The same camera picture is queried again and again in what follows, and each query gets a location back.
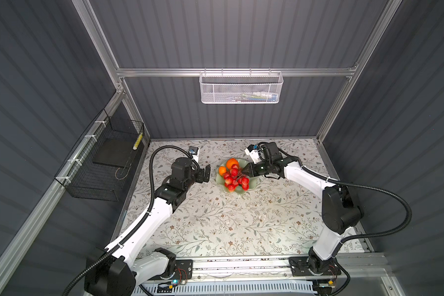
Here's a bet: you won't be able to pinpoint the small fake tangerine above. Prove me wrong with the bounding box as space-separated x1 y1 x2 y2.
218 166 227 176

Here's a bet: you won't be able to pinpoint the large fake orange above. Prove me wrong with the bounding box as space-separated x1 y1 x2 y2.
225 158 240 170

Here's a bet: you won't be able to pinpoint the red fake grape bunch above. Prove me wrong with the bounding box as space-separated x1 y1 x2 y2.
222 166 250 192

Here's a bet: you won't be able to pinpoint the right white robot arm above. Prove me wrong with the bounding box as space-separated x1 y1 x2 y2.
242 142 363 276

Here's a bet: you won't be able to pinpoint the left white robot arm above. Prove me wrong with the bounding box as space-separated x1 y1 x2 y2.
84 157 211 296

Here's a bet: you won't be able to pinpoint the green scalloped fruit bowl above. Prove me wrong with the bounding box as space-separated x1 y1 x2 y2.
215 158 261 194

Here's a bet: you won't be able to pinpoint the yellow marker in basket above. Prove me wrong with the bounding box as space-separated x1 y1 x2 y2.
133 133 143 150

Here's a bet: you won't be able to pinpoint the items in white basket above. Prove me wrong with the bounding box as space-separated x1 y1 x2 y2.
225 91 279 104

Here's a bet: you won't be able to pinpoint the black pad in basket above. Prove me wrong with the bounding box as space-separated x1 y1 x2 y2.
92 139 136 168

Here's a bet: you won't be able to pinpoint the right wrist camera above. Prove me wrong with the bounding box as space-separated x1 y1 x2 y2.
244 144 261 164

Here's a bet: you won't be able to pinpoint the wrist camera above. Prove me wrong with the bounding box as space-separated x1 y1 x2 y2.
188 146 199 163
244 144 261 164

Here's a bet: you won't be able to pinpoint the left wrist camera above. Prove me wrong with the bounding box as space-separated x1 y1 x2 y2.
188 146 199 163

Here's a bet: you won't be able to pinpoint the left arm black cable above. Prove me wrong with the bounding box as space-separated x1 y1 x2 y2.
60 145 193 296

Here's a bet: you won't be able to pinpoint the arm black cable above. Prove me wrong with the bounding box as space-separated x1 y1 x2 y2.
257 142 413 245
60 145 193 296

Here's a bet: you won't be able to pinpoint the black wire basket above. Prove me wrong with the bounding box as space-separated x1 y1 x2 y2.
55 111 145 202

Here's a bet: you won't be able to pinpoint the white wire mesh basket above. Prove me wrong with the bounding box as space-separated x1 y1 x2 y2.
199 70 284 104

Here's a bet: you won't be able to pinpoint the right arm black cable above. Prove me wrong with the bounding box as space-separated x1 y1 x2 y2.
257 142 413 245

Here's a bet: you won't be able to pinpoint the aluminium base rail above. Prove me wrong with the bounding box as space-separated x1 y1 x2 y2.
92 255 393 287

